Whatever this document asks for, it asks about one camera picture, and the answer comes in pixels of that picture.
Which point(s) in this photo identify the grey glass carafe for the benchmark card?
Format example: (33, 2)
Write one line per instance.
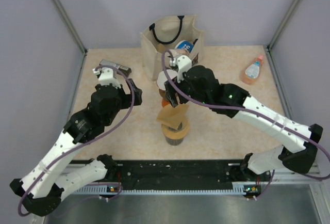
(174, 140)

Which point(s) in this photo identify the blue white cup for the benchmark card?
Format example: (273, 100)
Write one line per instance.
(185, 45)

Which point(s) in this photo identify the white paper coffee filter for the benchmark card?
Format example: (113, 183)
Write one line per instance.
(162, 78)

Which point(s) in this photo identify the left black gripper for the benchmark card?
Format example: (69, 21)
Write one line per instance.
(127, 97)

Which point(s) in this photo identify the black rectangular box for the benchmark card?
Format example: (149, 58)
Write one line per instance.
(124, 69)

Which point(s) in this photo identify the brown paper coffee filter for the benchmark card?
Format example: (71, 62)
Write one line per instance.
(173, 116)

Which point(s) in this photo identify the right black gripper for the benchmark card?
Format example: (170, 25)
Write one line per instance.
(170, 90)

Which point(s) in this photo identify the orange glass carafe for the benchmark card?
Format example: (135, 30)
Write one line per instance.
(164, 103)

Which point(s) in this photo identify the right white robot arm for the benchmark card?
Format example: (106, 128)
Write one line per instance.
(297, 151)

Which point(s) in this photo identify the white tape roll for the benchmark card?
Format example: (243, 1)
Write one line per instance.
(178, 52)

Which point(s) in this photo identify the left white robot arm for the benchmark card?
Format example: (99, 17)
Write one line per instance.
(45, 187)

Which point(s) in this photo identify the pink liquid bottle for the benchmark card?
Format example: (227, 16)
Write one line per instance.
(250, 74)

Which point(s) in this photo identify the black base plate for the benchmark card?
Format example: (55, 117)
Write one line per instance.
(200, 174)

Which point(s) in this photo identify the cream canvas tote bag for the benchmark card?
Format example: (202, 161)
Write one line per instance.
(167, 33)

